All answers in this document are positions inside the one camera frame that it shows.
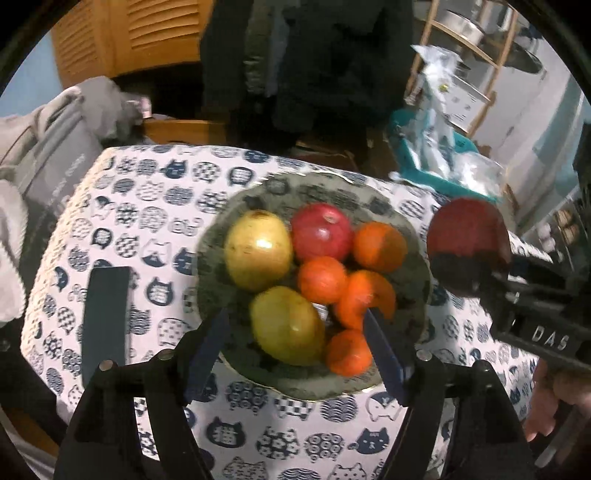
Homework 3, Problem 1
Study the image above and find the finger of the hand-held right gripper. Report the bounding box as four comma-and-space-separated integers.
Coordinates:
431, 251, 511, 301

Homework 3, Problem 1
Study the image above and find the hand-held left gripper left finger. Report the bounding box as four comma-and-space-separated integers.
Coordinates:
55, 307, 232, 480

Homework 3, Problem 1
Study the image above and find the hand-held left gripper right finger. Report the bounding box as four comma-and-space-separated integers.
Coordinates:
362, 308, 536, 480

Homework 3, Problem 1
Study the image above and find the orange tangerine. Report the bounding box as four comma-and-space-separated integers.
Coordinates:
297, 256, 348, 304
325, 330, 374, 376
333, 270, 398, 330
353, 222, 408, 273

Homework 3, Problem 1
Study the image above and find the red apple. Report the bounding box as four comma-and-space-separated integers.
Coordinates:
426, 198, 512, 296
291, 203, 354, 264

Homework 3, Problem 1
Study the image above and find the green glass bowl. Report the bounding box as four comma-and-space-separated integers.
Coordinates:
196, 171, 435, 401

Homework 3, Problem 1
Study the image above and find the yellow pear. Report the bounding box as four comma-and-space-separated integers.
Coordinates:
224, 210, 294, 292
250, 286, 326, 366

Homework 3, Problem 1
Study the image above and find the person's right hand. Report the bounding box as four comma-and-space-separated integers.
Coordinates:
526, 362, 591, 439

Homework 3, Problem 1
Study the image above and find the group of shoes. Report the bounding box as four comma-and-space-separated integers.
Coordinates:
538, 205, 587, 247

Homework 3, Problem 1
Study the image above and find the clear plastic bag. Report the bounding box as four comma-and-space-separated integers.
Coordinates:
450, 152, 506, 199

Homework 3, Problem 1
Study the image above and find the dark blue flat rectangular object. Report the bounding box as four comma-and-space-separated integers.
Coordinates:
81, 267, 132, 386

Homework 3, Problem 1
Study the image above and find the cat print tablecloth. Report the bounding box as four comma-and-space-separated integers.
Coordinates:
21, 145, 555, 480

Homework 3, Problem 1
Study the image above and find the teal crate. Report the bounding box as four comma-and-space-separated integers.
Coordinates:
388, 108, 502, 204

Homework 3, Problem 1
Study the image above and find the metal shoe rack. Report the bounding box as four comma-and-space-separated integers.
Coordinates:
522, 152, 591, 259

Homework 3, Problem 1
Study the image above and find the white drawer bin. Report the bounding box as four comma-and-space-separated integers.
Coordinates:
443, 74, 492, 130

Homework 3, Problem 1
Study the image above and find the wooden shelf rack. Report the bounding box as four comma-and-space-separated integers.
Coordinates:
406, 0, 520, 139

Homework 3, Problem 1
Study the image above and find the wooden drawer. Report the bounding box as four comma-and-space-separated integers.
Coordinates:
143, 119, 227, 146

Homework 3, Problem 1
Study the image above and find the beige garment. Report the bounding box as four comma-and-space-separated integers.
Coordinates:
0, 88, 84, 324

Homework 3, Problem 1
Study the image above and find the grey printed bag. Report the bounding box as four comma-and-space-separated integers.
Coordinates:
4, 99, 100, 217

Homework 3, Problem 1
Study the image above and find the black coat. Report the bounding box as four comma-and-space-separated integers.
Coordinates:
198, 0, 414, 153

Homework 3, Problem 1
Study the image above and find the steel steamer pot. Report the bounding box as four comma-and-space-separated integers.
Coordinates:
429, 0, 513, 42

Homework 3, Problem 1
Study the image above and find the grey clothes pile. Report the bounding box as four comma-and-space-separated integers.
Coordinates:
78, 76, 153, 139

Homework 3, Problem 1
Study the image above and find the grey coat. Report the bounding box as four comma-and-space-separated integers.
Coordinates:
245, 0, 287, 97

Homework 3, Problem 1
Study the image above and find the wooden louvered wardrobe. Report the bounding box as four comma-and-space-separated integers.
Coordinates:
48, 0, 218, 88

